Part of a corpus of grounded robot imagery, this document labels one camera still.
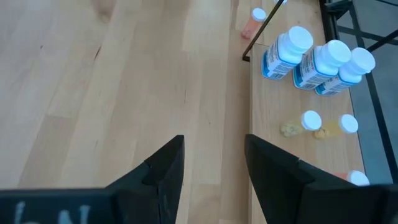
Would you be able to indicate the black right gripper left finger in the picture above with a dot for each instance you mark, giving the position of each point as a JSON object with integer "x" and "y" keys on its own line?
{"x": 158, "y": 193}

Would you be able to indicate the pink translucent pill bottle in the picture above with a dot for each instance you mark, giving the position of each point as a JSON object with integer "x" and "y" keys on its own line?
{"x": 253, "y": 23}

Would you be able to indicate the white-capped translucent pill bottle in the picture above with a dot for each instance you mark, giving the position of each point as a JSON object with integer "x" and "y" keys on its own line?
{"x": 357, "y": 178}
{"x": 311, "y": 120}

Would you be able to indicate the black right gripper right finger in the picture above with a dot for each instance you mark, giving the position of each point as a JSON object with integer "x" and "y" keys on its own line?
{"x": 280, "y": 193}

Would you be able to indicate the black aluminium table frame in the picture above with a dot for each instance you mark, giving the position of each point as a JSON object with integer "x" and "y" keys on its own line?
{"x": 337, "y": 7}

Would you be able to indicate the white melatonin supplement bottle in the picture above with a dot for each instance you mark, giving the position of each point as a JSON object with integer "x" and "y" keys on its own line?
{"x": 286, "y": 53}
{"x": 320, "y": 67}

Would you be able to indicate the white plain supplement bottle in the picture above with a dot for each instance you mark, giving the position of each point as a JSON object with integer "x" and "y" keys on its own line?
{"x": 354, "y": 68}

